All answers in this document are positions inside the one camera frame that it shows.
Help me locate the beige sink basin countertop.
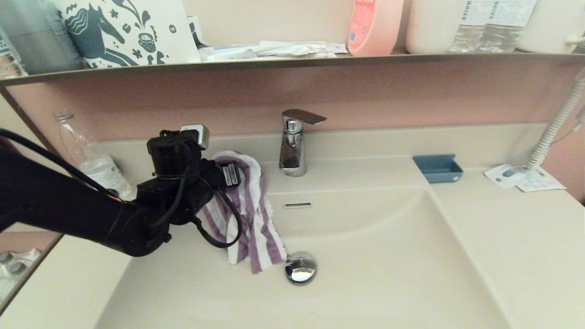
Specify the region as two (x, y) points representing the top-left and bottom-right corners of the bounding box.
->
(0, 122), (585, 329)

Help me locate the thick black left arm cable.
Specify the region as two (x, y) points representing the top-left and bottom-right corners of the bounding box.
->
(0, 129), (120, 200)

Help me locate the white rounded packet teal patch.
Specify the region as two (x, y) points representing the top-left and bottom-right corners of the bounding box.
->
(484, 164), (527, 189)

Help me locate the chrome sink drain stopper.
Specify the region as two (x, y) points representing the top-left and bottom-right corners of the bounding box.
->
(285, 251), (317, 285)

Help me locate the small printed box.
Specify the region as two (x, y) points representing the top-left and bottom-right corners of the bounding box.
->
(0, 25), (27, 79)

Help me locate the white round jar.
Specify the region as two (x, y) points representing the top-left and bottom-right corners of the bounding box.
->
(405, 0), (468, 54)

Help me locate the grey translucent container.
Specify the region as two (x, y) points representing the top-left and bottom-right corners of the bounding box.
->
(0, 0), (85, 75)

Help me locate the chrome faucet spout body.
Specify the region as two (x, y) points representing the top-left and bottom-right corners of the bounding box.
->
(279, 117), (307, 177)

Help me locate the crumpled white wrapper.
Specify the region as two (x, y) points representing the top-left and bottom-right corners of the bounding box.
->
(255, 41), (336, 59)

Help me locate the plastic wrapped bottle pack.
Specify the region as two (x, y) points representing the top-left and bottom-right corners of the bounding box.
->
(0, 249), (41, 302)

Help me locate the black left wrist cable loop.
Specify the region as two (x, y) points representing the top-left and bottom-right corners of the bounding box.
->
(191, 183), (243, 249)

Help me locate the printed paper card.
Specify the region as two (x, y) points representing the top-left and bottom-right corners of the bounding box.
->
(516, 166), (567, 192)

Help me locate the thin white cord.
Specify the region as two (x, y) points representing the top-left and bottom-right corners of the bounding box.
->
(548, 120), (585, 147)

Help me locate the blue plastic soap dish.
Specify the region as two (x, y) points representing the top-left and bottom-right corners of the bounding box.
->
(412, 154), (464, 184)

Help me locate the clear water bottle barcode label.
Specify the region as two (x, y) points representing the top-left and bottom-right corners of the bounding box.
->
(479, 0), (538, 52)
(449, 0), (500, 53)

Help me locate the white coiled hose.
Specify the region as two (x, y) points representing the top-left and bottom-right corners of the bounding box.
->
(526, 69), (585, 170)

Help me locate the chrome faucet lever handle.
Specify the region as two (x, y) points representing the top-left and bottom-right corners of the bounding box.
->
(282, 109), (327, 125)

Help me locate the brown wall shelf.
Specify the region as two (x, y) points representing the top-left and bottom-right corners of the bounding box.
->
(0, 50), (585, 87)

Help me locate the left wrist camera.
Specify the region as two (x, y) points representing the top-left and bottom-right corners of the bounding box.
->
(180, 124), (210, 150)

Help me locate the clear plastic water bottle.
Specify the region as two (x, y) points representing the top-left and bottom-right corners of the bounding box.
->
(54, 110), (134, 202)

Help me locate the flat white packet blue edge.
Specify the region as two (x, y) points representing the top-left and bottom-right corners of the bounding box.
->
(198, 44), (261, 62)

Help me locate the purple white striped towel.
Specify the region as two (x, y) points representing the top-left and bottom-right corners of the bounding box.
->
(197, 151), (288, 275)

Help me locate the white ribbed container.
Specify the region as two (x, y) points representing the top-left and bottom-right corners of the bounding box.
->
(516, 0), (585, 53)

